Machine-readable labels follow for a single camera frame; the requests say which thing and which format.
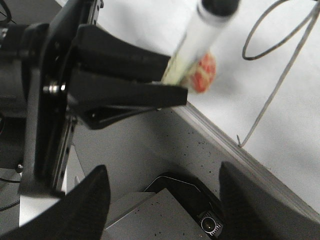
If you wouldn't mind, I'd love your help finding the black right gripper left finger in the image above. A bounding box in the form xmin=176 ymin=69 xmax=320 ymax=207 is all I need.
xmin=0 ymin=165 xmax=111 ymax=240

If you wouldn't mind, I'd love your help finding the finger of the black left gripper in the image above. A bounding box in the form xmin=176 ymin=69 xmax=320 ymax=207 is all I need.
xmin=73 ymin=24 xmax=170 ymax=82
xmin=67 ymin=70 xmax=188 ymax=130

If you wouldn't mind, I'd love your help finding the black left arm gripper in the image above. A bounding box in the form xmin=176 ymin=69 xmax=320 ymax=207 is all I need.
xmin=21 ymin=0 xmax=104 ymax=198

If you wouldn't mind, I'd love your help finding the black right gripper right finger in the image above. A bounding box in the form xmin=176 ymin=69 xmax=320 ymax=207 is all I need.
xmin=219 ymin=162 xmax=320 ymax=240

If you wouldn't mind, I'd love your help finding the red magnet taped to marker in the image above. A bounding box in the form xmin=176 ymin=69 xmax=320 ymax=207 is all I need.
xmin=189 ymin=52 xmax=216 ymax=93

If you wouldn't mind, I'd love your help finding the white whiteboard marker black tip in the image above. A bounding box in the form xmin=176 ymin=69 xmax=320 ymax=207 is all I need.
xmin=161 ymin=0 xmax=240 ymax=85

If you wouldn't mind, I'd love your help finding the white whiteboard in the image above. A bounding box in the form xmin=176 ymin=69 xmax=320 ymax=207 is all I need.
xmin=55 ymin=0 xmax=320 ymax=179

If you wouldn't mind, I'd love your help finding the grey speckled stand block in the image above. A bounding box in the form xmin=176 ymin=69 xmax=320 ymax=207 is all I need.
xmin=101 ymin=189 xmax=209 ymax=240

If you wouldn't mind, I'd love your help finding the black front camera on stand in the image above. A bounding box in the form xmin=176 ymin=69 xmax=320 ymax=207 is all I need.
xmin=144 ymin=172 xmax=225 ymax=240

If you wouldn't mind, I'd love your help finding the aluminium whiteboard frame rail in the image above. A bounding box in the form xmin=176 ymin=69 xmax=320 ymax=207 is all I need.
xmin=172 ymin=102 xmax=320 ymax=223

